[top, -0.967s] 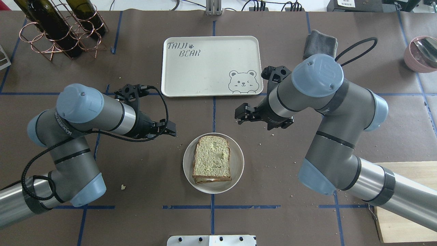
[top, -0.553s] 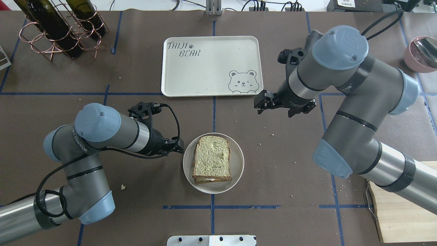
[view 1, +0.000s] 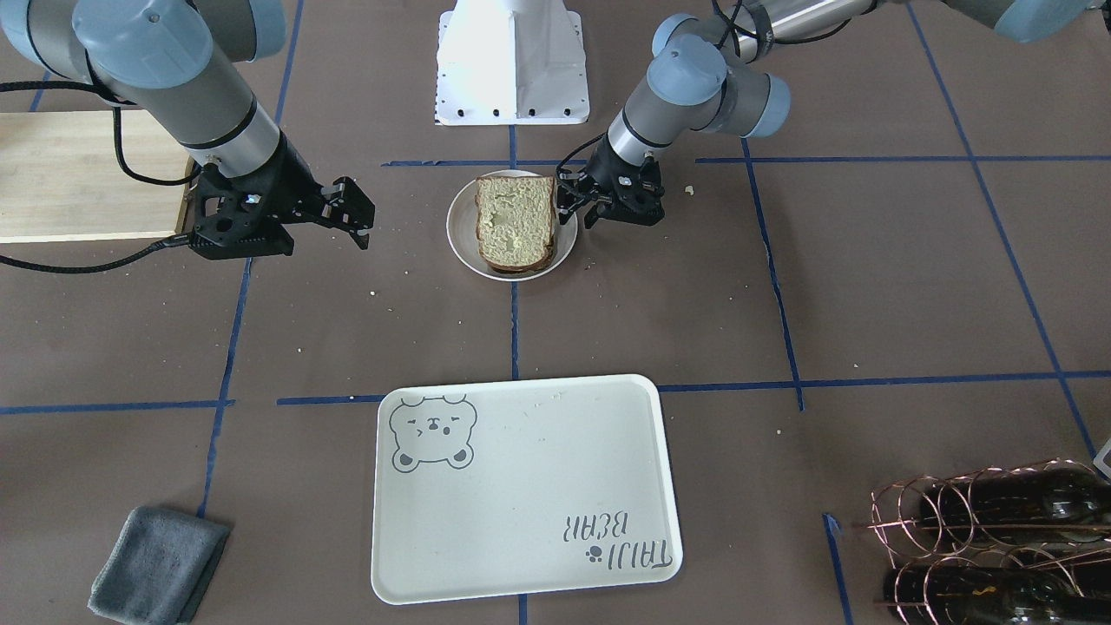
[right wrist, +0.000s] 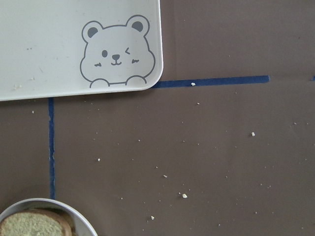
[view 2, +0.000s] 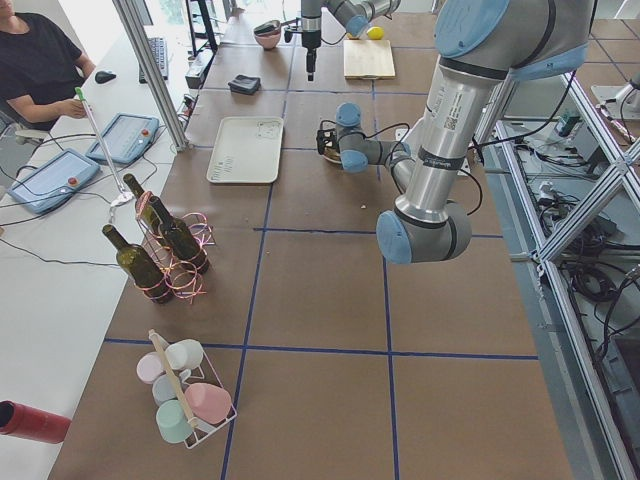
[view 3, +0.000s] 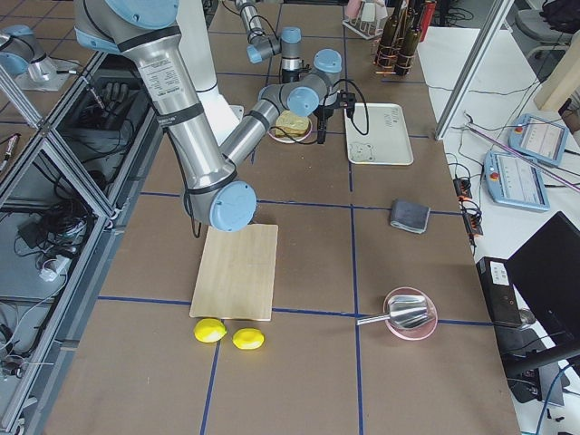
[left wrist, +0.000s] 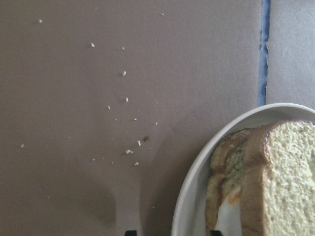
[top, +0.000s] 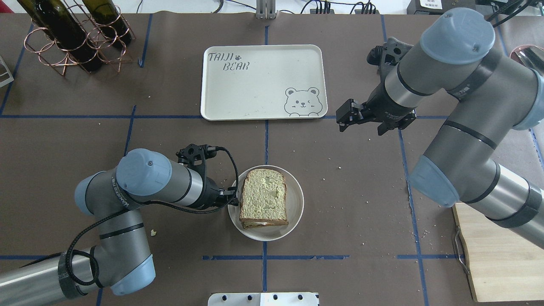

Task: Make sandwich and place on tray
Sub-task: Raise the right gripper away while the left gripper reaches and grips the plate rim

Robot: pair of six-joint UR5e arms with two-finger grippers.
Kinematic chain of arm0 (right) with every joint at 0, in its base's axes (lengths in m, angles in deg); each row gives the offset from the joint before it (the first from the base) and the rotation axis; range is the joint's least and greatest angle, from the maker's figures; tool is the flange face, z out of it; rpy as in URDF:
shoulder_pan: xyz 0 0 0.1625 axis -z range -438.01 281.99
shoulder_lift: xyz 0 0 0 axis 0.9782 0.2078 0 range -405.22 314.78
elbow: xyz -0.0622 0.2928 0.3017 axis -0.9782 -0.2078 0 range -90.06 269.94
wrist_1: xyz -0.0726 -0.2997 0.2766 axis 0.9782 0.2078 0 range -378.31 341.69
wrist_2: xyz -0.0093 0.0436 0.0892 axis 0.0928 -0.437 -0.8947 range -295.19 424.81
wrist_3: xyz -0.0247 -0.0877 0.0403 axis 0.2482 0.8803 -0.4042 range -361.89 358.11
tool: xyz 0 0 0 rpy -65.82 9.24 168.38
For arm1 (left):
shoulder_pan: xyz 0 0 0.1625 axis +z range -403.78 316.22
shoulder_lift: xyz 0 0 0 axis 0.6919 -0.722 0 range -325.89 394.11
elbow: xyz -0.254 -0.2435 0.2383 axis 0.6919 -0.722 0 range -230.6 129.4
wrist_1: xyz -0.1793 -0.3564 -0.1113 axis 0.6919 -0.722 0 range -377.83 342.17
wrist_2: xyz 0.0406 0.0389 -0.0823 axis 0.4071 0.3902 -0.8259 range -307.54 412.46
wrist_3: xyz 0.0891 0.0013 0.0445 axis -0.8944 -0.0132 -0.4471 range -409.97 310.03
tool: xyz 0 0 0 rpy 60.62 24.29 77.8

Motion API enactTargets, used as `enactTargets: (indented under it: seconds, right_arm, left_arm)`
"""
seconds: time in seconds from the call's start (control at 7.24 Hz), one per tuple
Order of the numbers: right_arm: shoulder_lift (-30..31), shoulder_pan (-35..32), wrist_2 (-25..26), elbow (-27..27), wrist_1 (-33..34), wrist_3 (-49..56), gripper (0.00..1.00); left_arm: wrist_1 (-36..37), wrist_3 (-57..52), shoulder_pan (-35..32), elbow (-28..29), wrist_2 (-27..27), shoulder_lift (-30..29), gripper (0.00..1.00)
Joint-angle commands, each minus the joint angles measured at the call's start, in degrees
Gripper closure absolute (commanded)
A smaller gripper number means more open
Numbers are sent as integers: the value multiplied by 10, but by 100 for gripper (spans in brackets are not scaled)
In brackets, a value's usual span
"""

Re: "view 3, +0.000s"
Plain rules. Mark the black laptop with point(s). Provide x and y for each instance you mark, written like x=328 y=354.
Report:
x=545 y=272

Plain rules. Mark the pink bowl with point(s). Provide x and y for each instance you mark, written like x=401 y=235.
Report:
x=415 y=334

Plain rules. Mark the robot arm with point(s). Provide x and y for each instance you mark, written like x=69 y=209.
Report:
x=263 y=46
x=168 y=43

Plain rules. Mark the dark green wine bottle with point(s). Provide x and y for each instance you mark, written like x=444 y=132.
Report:
x=389 y=36

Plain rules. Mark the grey folded cloth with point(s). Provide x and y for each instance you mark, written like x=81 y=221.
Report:
x=409 y=216

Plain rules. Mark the white round plate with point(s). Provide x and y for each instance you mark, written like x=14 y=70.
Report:
x=284 y=135

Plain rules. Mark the aluminium frame post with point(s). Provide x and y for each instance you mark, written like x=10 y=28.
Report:
x=497 y=15

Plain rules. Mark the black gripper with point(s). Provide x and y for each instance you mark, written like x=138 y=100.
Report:
x=289 y=75
x=322 y=114

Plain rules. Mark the copper wire bottle rack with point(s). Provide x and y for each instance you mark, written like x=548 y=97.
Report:
x=394 y=56

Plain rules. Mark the yellow lemon left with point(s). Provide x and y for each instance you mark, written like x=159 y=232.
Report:
x=209 y=330

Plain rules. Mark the metal scoop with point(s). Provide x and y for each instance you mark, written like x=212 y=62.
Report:
x=406 y=312

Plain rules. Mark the cream bear tray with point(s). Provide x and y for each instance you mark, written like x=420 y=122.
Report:
x=387 y=141

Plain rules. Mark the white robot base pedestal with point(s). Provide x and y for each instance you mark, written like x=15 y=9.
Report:
x=196 y=53

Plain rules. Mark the long metal pointer stick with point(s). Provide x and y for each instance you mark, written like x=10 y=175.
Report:
x=471 y=127

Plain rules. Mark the bread slice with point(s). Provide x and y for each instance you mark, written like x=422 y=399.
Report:
x=292 y=121

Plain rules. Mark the wooden cutting board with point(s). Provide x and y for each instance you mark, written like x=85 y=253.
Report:
x=236 y=274

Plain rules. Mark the white wire cup rack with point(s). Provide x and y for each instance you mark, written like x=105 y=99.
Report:
x=366 y=17

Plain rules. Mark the near teach pendant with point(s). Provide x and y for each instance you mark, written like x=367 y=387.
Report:
x=511 y=182

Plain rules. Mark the yellow lemon right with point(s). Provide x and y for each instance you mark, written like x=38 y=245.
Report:
x=248 y=339

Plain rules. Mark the far teach pendant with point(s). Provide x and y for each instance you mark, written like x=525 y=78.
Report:
x=538 y=138

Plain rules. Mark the yellow lemon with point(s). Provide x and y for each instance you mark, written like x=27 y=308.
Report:
x=248 y=339
x=209 y=330

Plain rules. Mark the teach pendant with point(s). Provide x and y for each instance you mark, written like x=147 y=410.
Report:
x=511 y=182
x=538 y=138

